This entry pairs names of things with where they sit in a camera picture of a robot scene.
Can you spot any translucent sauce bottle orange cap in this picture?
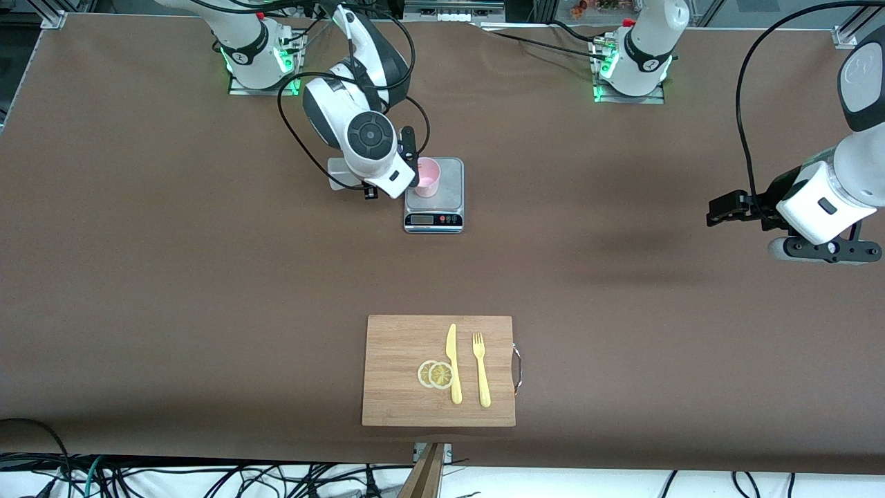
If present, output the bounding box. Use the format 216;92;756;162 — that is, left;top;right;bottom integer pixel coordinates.
326;157;424;192

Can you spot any pink plastic cup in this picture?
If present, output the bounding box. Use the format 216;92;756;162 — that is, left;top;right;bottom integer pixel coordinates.
413;157;442;199

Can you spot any silver digital kitchen scale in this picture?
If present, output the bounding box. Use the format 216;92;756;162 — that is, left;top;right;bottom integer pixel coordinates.
404;157;465;234

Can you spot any brown table cover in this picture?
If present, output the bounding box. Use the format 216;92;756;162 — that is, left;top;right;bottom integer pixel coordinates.
0;12;885;475

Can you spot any wooden cutting board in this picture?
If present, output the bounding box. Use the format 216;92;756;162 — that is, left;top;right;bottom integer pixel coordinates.
362;315;522;427

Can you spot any yellow plastic knife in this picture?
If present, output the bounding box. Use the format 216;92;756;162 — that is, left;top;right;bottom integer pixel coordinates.
445;323;463;405

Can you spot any white power strip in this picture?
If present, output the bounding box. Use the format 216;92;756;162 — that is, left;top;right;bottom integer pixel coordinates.
404;0;505;25

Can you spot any yellow plastic fork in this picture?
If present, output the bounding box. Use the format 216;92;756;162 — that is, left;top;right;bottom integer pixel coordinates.
472;332;492;408

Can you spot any wooden beam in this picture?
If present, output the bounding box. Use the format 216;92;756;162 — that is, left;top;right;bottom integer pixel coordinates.
398;443;447;498

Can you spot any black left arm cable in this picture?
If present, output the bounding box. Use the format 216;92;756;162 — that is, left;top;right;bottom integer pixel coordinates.
735;0;885;215

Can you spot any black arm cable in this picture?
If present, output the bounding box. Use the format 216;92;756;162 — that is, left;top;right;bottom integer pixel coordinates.
277;0;433;191
735;0;885;215

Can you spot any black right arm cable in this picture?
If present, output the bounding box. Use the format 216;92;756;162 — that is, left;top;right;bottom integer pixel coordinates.
277;0;433;191

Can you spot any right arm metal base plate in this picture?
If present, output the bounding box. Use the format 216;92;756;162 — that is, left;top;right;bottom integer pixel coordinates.
228;75;302;96

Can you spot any black cable on table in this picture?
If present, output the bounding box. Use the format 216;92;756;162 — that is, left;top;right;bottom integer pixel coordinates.
477;21;602;62

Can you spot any teal floor cable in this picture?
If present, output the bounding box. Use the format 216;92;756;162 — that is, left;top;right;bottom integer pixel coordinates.
82;455;104;498

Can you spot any black floor cable loop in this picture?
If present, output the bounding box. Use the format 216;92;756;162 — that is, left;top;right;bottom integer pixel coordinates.
0;418;71;498

